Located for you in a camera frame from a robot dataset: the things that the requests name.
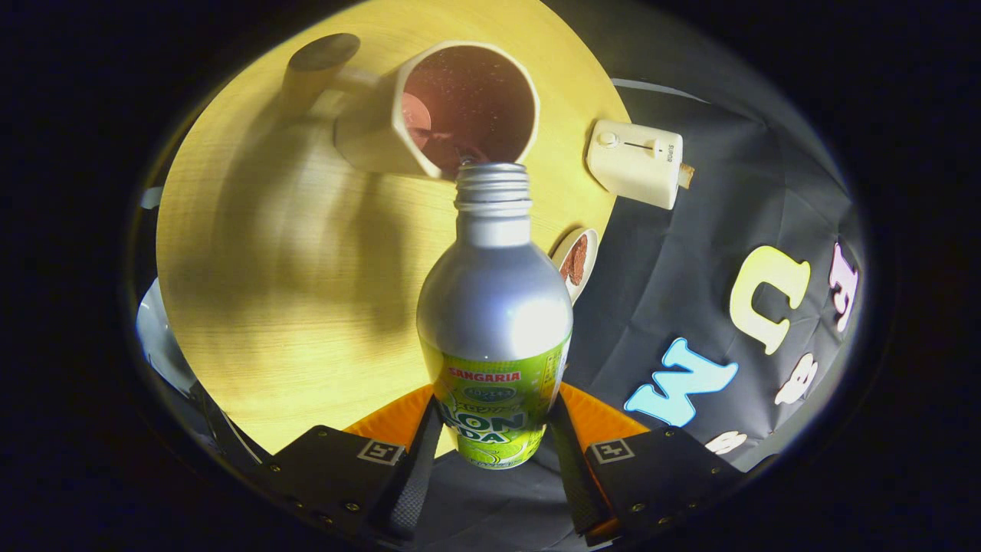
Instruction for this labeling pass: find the cream toaster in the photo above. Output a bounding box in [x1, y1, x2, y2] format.
[586, 119, 696, 211]

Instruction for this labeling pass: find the silver bottle with green label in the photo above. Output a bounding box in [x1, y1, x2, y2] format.
[416, 161, 574, 470]

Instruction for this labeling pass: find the brown sausage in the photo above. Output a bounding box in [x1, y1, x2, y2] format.
[559, 234, 589, 286]

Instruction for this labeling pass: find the black backdrop cloth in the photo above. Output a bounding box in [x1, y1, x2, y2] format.
[429, 0, 867, 552]

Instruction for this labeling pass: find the beige wooden-handled cup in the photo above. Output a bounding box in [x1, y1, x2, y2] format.
[282, 33, 541, 181]

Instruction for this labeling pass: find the small white plate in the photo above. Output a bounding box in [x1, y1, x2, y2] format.
[550, 228, 600, 306]

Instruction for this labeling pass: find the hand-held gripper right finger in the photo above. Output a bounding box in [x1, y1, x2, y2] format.
[549, 383, 746, 547]

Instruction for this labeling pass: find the light wooden table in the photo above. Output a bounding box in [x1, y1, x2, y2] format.
[156, 0, 631, 458]

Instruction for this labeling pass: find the crumpled grey plastic sheet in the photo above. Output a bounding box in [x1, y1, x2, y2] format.
[136, 278, 198, 398]

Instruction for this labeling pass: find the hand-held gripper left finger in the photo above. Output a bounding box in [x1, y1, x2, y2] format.
[253, 383, 447, 544]

